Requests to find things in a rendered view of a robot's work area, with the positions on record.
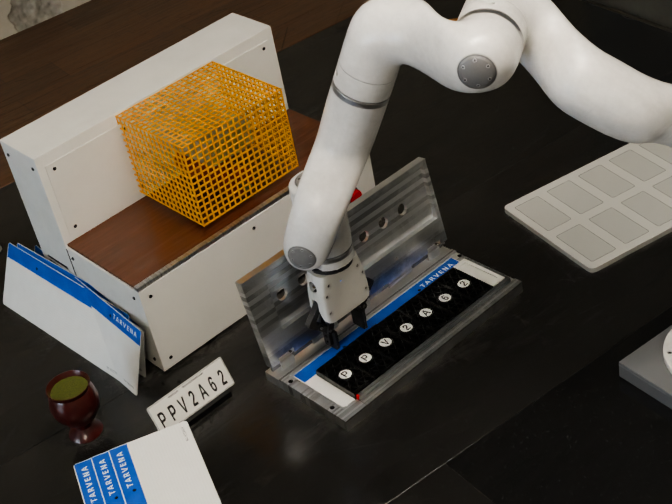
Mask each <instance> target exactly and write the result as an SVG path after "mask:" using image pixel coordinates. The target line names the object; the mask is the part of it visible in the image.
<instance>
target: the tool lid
mask: <svg viewBox="0 0 672 504"><path fill-rule="evenodd" d="M402 203H403V205H404V211H403V213H402V214H399V213H398V207H399V205H400V204H402ZM347 216H348V221H349V226H350V231H351V236H352V241H353V246H354V250H355V251H356V253H357V255H358V257H359V259H360V261H361V264H362V266H363V269H364V272H365V275H366V277H369V278H371V279H373V280H374V283H373V285H372V287H371V290H369V292H370V294H369V296H371V295H372V294H374V293H375V292H377V291H378V290H379V289H381V288H382V287H383V286H385V285H386V284H387V283H388V285H389V286H388V288H390V287H392V286H393V285H394V284H396V283H397V282H399V281H400V280H401V279H403V278H404V277H405V276H407V275H408V274H409V273H411V272H412V271H413V268H412V265H413V264H414V263H416V262H417V261H419V260H420V259H421V258H423V257H424V256H425V255H427V254H428V250H427V249H428V248H429V247H430V246H432V245H433V244H435V243H439V244H442V243H443V242H444V241H446V240H447V237H446V233H445V229H444V226H443V222H442V218H441V215H440V211H439V208H438V204H437V200H436V197H435V193H434V189H433V186H432V182H431V179H430V175H429V171H428V168H427V164H426V160H425V158H421V157H418V158H416V159H415V160H413V161H412V162H410V163H409V164H407V165H406V166H404V167H403V168H401V169H400V170H398V171H397V172H396V173H394V174H393V175H391V176H390V177H388V178H387V179H385V180H384V181H382V182H381V183H379V184H378V185H376V186H375V187H374V188H372V189H371V190H369V191H368V192H366V193H365V194H363V195H362V196H360V197H359V198H357V199H356V200H354V201H353V202H352V203H350V204H349V206H348V208H347ZM382 217H384V218H385V224H384V226H383V227H382V228H380V227H379V220H380V219H381V218H382ZM363 230H365V232H366V237H365V239H364V240H363V241H360V239H359V235H360V233H361V232H362V231H363ZM302 273H305V275H306V279H305V281H304V283H302V284H299V282H298V278H299V276H300V275H301V274H302ZM235 284H236V287H237V289H238V292H239V295H240V297H241V300H242V302H243V305H244V308H245V310H246V313H247V316H248V318H249V321H250V324H251V326H252V329H253V331H254V334H255V337H256V339H257V342H258V345H259V347H260V350H261V353H262V355H263V358H264V361H265V363H266V366H268V367H271V368H274V367H275V366H276V365H278V364H279V363H280V361H279V358H280V357H281V356H282V355H284V354H285V353H286V352H288V351H289V350H291V351H294V352H295V351H297V350H298V349H299V348H301V347H302V346H303V345H305V344H306V343H308V342H309V341H310V340H312V341H313V343H311V344H315V343H316V342H318V341H319V340H320V339H322V338H323V337H324V336H323V332H320V331H318V330H313V329H309V328H308V327H306V326H305V323H306V320H307V318H308V315H309V313H310V311H311V306H310V301H309V295H308V287H307V271H304V270H299V269H297V268H295V267H293V266H292V265H291V264H290V263H289V262H288V261H287V259H286V257H285V254H284V250H281V251H280V252H278V253H277V254H275V255H274V256H272V257H271V258H269V259H268V260H266V261H265V262H264V263H262V264H261V265H259V266H258V267H256V268H255V269H253V270H252V271H250V272H249V273H247V274H246V275H244V276H243V277H241V278H240V279H239V280H237V281H236V282H235ZM280 288H284V290H285V294H284V296H283V297H282V298H281V299H278V298H277V292H278V290H279V289H280Z"/></svg>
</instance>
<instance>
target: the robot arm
mask: <svg viewBox="0 0 672 504"><path fill-rule="evenodd" d="M519 62H520V63H521V64H522V65H523V66H524V67H525V69H526V70H527V71H528V72H529V73H530V74H531V76H532V77H533V78H534V79H535V80H536V82H537V83H538V84H539V85H540V87H541V88H542V90H543V91H544V92H545V94H546V95H547V96H548V98H549V99H550V100H551V101H552V102H553V103H554V104H555V105H556V106H557V107H558V108H559V109H561V110H562V111H563V112H565V113H566V114H568V115H569V116H571V117H573V118H575V119H576V120H578V121H580V122H582V123H584V124H586V125H587V126H589V127H591V128H593V129H595V130H597V131H599V132H601V133H603V134H605V135H608V136H610V137H612V138H615V139H618V140H620V141H624V142H628V143H634V144H642V143H656V144H661V145H665V146H668V147H671V148H672V84H670V83H666V82H662V81H659V80H657V79H654V78H652V77H649V76H647V75H645V74H643V73H641V72H639V71H637V70H636V69H634V68H632V67H630V66H628V65H627V64H625V63H623V62H621V61H620V60H618V59H616V58H614V57H612V56H611V55H609V54H607V53H605V52H603V51H602V50H600V49H599V48H598V47H596V46H595V45H594V44H592V43H591V42H590V41H589V40H587V39H586V38H585V37H584V36H583V35H582V34H581V33H580V32H579V31H578V30H577V29H576V28H575V27H574V26H573V25H572V24H571V23H570V22H569V21H568V20H567V18H566V17H565V16H564V15H563V14H562V13H561V11H560V10H559V9H558V8H557V7H556V5H555V4H554V3H553V2H552V1H551V0H466V2H465V4H464V6H463V8H462V10H461V13H460V15H459V17H458V20H457V21H451V20H448V19H445V18H444V17H442V16H440V15H439V14H438V13H437V12H435V10H434V9H433V8H432V7H431V6H430V5H429V4H428V3H426V2H425V1H423V0H370V1H368V2H366V3H365V4H363V5H362V6H361V7H360V8H359V9H358V10H357V11H356V13H355V14H354V16H353V18H352V19H351V22H350V24H349V27H348V29H347V33H346V36H345V39H344V42H343V45H342V49H341V52H340V56H339V59H338V62H337V66H336V69H335V73H334V76H333V79H332V83H331V86H330V89H329V93H328V96H327V100H326V103H325V107H324V111H323V114H322V118H321V122H320V126H319V129H318V133H317V136H316V139H315V142H314V145H313V147H312V150H311V153H310V155H309V158H308V160H307V163H306V165H305V168H304V171H301V172H300V173H298V174H296V175H295V176H294V177H293V178H292V179H291V180H290V182H289V186H288V188H289V193H290V197H291V202H292V207H291V211H290V214H289V218H288V222H287V226H286V230H285V234H284V240H283V250H284V254H285V257H286V259H287V261H288V262H289V263H290V264H291V265H292V266H293V267H295V268H297V269H299V270H304V271H307V287H308V295H309V301H310V306H311V311H310V313H309V315H308V318H307V320H306V323H305V326H306V327H308V328H309V329H313V330H318V331H320V332H323V336H324V340H325V343H326V344H327V345H328V346H331V347H333V348H335V349H336V350H338V349H340V343H339V339H338V334H337V331H335V330H334V323H335V322H336V321H338V320H339V319H341V318H342V317H344V316H345V315H346V314H348V313H349V312H350V311H351V314H352V319H353V323H354V324H356V325H358V326H359V327H361V328H363V329H366V328H368V326H367V321H366V314H365V309H366V307H367V304H366V301H367V299H368V297H369V294H370V292H369V290H371V287H372V285H373V283H374V280H373V279H371V278H369V277H366V275H365V272H364V269H363V266H362V264H361V261H360V259H359V257H358V255H357V253H356V251H355V250H354V246H353V241H352V236H351V231H350V226H349V221H348V216H347V208H348V206H349V203H350V201H351V198H352V196H353V193H354V191H355V188H356V186H357V184H358V181H359V179H360V176H361V174H362V171H363V169H364V167H365V164H366V162H367V159H368V157H369V154H370V152H371V149H372V147H373V144H374V141H375V139H376V136H377V133H378V131H379V128H380V125H381V122H382V119H383V116H384V113H385V111H386V108H387V105H388V102H389V99H390V96H391V93H392V90H393V87H394V84H395V81H396V78H397V75H398V72H399V69H400V67H401V65H403V64H405V65H409V66H411V67H413V68H415V69H417V70H419V71H421V72H423V73H424V74H426V75H428V76H429V77H431V78H432V79H434V80H435V81H437V82H438V83H440V84H441V85H443V86H445V87H447V88H449V89H452V90H454V91H458V92H463V93H482V92H488V91H491V90H494V89H497V88H499V87H501V86H502V85H504V84H505V83H506V82H507V81H508V80H509V79H510V78H511V77H512V75H513V74H514V72H515V70H516V68H517V66H518V63H519ZM319 314H320V315H319ZM318 317H319V322H317V319H318ZM325 322H328V324H325Z"/></svg>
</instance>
